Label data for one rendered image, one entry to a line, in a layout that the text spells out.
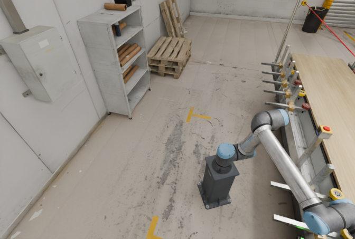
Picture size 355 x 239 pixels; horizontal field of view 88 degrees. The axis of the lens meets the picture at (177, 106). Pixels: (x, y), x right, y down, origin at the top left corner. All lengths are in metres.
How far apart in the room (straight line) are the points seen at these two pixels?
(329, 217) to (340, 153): 1.09
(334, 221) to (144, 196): 1.84
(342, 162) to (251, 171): 1.07
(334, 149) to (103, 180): 2.46
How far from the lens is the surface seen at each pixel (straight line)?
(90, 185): 2.69
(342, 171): 1.99
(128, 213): 2.41
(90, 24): 2.61
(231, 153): 1.71
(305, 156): 1.93
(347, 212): 1.16
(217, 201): 2.39
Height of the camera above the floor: 2.23
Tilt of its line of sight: 41 degrees down
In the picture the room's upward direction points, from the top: straight up
